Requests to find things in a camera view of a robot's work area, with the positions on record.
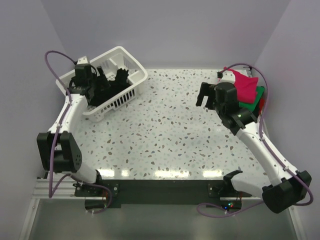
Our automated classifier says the red folded t shirt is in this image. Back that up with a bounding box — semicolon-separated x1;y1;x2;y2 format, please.
258;97;265;114

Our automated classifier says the green folded t shirt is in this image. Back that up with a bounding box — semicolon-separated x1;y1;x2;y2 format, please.
239;86;266;115

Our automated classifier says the pink folded t shirt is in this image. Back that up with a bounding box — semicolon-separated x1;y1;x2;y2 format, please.
223;67;259;104

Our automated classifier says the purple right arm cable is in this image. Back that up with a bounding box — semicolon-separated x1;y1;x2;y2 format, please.
196;62;315;216

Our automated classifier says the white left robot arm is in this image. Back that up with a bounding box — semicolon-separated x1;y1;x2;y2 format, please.
36;60;104;197

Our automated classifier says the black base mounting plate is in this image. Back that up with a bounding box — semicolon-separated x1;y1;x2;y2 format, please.
73;179;242;212

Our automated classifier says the black t shirt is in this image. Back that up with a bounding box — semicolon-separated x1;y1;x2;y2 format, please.
88;66;131;107

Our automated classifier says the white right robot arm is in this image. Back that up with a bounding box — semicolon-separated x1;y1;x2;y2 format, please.
196;82;314;214

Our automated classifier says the white plastic laundry basket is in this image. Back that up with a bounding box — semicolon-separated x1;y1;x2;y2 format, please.
63;46;148;125

